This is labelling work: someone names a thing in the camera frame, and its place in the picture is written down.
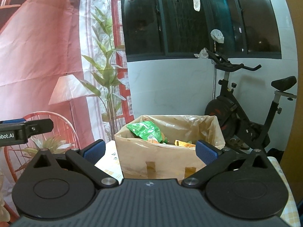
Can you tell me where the yellow snack packet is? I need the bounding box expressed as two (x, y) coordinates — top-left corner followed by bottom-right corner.
(174, 140), (196, 148)

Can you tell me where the large green snack bag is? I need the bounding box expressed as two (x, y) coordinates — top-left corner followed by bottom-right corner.
(126, 120), (169, 144)

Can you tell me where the black exercise bike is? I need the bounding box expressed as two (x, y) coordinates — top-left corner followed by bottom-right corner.
(204, 48), (298, 151)

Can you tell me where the cardboard box with plastic liner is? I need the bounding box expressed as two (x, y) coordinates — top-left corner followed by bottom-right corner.
(115, 115), (225, 181)

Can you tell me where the wooden door panel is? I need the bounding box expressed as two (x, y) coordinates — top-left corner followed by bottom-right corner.
(279, 0), (303, 206)

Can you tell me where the dark window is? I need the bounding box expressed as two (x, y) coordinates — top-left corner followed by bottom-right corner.
(121, 0), (281, 62)

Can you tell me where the printed wall backdrop cloth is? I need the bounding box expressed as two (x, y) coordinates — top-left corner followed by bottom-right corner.
(0, 0), (135, 222)

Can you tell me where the crumpled cloth on handlebar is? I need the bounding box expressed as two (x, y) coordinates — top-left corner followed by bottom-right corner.
(194, 48), (209, 58)

